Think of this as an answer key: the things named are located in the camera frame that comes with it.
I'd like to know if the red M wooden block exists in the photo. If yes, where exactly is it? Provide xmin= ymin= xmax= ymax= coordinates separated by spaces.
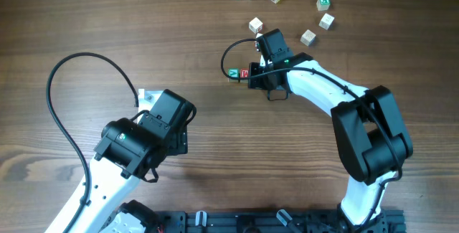
xmin=240 ymin=69 xmax=250 ymax=82

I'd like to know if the green V wooden block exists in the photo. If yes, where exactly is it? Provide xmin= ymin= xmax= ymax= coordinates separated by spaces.
xmin=227 ymin=68 xmax=240 ymax=82

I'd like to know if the carrot picture wooden block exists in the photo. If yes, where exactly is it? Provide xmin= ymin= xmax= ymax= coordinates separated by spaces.
xmin=248 ymin=17 xmax=263 ymax=34

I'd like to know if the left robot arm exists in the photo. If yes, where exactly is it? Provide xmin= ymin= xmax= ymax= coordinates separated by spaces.
xmin=47 ymin=90 xmax=197 ymax=232

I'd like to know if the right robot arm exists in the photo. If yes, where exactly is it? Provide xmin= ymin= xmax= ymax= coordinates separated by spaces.
xmin=249 ymin=29 xmax=413 ymax=230

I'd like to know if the red I wooden block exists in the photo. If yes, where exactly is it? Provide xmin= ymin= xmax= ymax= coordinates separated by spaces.
xmin=254 ymin=33 xmax=262 ymax=52

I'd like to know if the plain wooden block lower right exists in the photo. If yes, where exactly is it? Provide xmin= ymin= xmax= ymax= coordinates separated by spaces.
xmin=301 ymin=29 xmax=316 ymax=47

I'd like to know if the plain wooden block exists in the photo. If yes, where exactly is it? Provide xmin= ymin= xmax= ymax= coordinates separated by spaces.
xmin=319 ymin=13 xmax=334 ymax=30
xmin=301 ymin=29 xmax=316 ymax=47

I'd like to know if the green E wooden block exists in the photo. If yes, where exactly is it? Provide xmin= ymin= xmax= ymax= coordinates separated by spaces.
xmin=316 ymin=0 xmax=331 ymax=11

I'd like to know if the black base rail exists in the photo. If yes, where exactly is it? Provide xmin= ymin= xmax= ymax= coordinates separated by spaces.
xmin=153 ymin=209 xmax=407 ymax=233

